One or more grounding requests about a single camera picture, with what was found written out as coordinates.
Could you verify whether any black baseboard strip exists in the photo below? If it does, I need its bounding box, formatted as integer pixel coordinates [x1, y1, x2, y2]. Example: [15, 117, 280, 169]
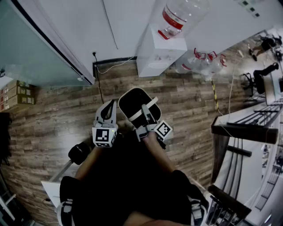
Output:
[92, 56, 138, 67]

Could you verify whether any frosted glass door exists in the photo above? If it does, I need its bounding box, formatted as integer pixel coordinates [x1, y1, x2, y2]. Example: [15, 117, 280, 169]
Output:
[0, 0, 94, 87]

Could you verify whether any person's black shirt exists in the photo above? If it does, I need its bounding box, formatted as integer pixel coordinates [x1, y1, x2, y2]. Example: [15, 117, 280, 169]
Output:
[59, 130, 210, 226]

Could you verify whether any empty clear water bottle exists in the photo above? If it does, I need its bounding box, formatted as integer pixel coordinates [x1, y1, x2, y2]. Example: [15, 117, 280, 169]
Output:
[212, 54, 227, 75]
[200, 51, 218, 77]
[175, 48, 207, 75]

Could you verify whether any white desk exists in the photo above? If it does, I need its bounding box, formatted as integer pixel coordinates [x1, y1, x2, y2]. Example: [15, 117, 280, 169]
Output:
[263, 70, 283, 106]

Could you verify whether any long white extension cable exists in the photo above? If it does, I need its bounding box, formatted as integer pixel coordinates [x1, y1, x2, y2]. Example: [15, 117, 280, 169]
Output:
[218, 49, 244, 117]

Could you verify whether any black metal railing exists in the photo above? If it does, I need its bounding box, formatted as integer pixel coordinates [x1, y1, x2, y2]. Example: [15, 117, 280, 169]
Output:
[227, 99, 283, 128]

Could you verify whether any white water dispenser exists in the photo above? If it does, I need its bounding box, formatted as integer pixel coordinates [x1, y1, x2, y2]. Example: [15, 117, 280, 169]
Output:
[136, 24, 188, 78]

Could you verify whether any large red-label water bottle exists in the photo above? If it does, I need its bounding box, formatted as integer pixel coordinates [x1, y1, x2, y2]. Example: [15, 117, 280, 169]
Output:
[157, 0, 211, 41]

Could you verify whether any cardboard box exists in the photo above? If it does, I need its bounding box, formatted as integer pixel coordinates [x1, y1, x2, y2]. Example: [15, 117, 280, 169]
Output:
[0, 94, 37, 112]
[15, 79, 34, 88]
[0, 85, 35, 98]

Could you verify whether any person's right forearm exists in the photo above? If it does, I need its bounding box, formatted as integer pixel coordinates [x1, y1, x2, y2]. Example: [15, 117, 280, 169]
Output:
[142, 132, 178, 175]

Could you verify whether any black office chair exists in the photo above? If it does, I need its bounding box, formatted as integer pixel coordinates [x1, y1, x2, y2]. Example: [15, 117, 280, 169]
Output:
[240, 62, 279, 102]

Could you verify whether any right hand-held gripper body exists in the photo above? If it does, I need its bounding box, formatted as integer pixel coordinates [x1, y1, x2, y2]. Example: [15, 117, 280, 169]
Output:
[134, 120, 173, 150]

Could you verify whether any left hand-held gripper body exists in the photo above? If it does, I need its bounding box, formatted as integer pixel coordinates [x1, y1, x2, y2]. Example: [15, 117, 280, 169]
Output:
[92, 120, 119, 148]

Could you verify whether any yellow black floor cable cover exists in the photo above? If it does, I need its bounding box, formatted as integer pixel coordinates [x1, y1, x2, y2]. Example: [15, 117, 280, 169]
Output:
[210, 77, 220, 111]

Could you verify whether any dark wooden handrail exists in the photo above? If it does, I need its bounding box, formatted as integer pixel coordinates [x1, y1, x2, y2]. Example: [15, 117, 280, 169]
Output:
[210, 117, 279, 145]
[207, 184, 252, 222]

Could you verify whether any person's left forearm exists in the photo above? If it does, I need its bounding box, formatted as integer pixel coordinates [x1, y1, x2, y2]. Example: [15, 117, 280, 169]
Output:
[75, 145, 104, 180]

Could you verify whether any thin white cable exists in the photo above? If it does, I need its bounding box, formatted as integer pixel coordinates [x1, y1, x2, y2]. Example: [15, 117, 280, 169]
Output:
[96, 56, 135, 75]

